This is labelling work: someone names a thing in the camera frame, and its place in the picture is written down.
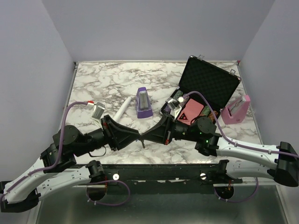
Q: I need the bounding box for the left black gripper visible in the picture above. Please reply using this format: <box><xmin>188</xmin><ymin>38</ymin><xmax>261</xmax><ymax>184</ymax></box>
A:
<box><xmin>74</xmin><ymin>115</ymin><xmax>142</xmax><ymax>157</ymax></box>

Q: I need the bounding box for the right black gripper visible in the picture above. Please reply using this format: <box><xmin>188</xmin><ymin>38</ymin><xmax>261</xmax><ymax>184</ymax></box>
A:
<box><xmin>142</xmin><ymin>113</ymin><xmax>199</xmax><ymax>145</ymax></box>

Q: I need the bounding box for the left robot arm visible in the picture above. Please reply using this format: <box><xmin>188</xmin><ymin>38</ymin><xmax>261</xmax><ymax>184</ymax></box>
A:
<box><xmin>0</xmin><ymin>115</ymin><xmax>140</xmax><ymax>213</ymax></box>

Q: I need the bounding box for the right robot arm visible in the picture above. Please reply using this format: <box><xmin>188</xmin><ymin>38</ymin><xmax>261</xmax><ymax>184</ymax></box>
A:
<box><xmin>137</xmin><ymin>114</ymin><xmax>299</xmax><ymax>187</ymax></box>

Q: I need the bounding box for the white microphone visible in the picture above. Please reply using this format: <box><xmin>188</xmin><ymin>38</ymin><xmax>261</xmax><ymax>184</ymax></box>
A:
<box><xmin>113</xmin><ymin>97</ymin><xmax>132</xmax><ymax>122</ymax></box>

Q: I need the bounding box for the purple metronome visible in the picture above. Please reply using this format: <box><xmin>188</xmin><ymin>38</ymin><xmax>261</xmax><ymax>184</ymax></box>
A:
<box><xmin>136</xmin><ymin>87</ymin><xmax>153</xmax><ymax>119</ymax></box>

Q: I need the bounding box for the pink playing card deck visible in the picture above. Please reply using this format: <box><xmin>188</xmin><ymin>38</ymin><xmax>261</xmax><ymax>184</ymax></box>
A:
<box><xmin>177</xmin><ymin>99</ymin><xmax>204</xmax><ymax>125</ymax></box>

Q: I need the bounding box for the purple green chip stack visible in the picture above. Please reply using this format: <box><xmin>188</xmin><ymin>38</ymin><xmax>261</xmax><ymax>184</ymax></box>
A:
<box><xmin>173</xmin><ymin>90</ymin><xmax>184</xmax><ymax>99</ymax></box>

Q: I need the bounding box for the orange brown chip stack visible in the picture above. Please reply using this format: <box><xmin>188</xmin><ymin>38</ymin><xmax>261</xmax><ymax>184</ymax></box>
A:
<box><xmin>208</xmin><ymin>111</ymin><xmax>219</xmax><ymax>122</ymax></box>

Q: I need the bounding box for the black poker chip case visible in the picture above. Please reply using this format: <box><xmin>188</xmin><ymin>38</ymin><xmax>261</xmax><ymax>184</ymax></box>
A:
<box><xmin>171</xmin><ymin>56</ymin><xmax>241</xmax><ymax>117</ymax></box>

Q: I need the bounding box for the pink metronome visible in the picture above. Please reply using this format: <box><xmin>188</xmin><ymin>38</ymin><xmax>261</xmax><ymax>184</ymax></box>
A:
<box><xmin>221</xmin><ymin>95</ymin><xmax>250</xmax><ymax>125</ymax></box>

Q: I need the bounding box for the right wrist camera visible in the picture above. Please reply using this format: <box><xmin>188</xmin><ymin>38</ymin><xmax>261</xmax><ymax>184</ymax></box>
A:
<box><xmin>164</xmin><ymin>96</ymin><xmax>184</xmax><ymax>119</ymax></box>

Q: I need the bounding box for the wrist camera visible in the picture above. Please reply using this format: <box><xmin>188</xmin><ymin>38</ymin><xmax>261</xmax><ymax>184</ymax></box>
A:
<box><xmin>87</xmin><ymin>101</ymin><xmax>106</xmax><ymax>127</ymax></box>
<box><xmin>164</xmin><ymin>96</ymin><xmax>184</xmax><ymax>119</ymax></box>

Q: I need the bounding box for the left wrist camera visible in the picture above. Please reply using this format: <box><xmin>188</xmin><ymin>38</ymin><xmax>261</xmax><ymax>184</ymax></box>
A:
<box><xmin>87</xmin><ymin>101</ymin><xmax>106</xmax><ymax>127</ymax></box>

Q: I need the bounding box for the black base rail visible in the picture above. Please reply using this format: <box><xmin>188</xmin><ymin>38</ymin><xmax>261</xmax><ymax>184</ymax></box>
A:
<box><xmin>58</xmin><ymin>163</ymin><xmax>243</xmax><ymax>194</ymax></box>

